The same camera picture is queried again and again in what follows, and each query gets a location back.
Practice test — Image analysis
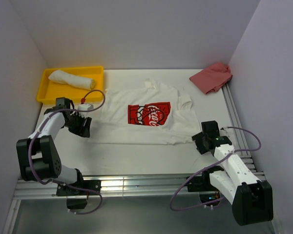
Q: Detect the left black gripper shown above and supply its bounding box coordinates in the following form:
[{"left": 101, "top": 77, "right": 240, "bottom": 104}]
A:
[{"left": 64, "top": 112, "right": 92, "bottom": 137}]

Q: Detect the white printed t-shirt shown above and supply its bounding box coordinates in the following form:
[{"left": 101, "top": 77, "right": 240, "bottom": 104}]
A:
[{"left": 88, "top": 78, "right": 201, "bottom": 145}]

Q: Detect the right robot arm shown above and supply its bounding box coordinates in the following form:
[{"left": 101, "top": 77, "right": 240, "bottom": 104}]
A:
[{"left": 192, "top": 120, "right": 273, "bottom": 226}]

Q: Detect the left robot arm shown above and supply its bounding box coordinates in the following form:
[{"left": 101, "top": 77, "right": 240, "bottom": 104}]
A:
[{"left": 16, "top": 97, "right": 93, "bottom": 195}]

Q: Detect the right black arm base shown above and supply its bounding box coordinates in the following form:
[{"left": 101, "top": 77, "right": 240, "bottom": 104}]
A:
[{"left": 185, "top": 175, "right": 221, "bottom": 203}]

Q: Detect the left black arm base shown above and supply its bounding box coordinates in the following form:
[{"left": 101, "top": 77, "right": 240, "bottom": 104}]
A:
[{"left": 56, "top": 180, "right": 101, "bottom": 212}]

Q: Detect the yellow plastic tray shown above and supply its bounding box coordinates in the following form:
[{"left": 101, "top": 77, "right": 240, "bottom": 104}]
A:
[{"left": 36, "top": 66, "right": 104, "bottom": 105}]

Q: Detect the rolled white t-shirt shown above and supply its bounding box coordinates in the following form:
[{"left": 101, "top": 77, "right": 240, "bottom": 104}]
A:
[{"left": 48, "top": 70, "right": 96, "bottom": 90}]

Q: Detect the pink folded t-shirt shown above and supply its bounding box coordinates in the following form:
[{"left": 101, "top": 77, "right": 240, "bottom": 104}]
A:
[{"left": 189, "top": 62, "right": 232, "bottom": 95}]

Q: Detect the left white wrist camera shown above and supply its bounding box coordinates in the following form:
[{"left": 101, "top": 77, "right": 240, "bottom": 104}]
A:
[{"left": 77, "top": 103, "right": 93, "bottom": 118}]

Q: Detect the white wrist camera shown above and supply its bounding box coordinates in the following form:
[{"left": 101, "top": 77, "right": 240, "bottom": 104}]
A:
[
  {"left": 77, "top": 103, "right": 93, "bottom": 118},
  {"left": 220, "top": 126, "right": 234, "bottom": 141}
]

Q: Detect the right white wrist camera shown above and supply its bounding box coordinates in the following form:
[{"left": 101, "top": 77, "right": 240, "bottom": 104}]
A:
[{"left": 220, "top": 126, "right": 234, "bottom": 141}]

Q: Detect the aluminium right side rail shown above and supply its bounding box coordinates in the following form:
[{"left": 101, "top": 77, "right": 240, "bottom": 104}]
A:
[{"left": 222, "top": 84, "right": 257, "bottom": 172}]

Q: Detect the aluminium front rail frame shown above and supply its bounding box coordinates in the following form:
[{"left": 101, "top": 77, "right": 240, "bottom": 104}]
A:
[{"left": 4, "top": 170, "right": 284, "bottom": 234}]

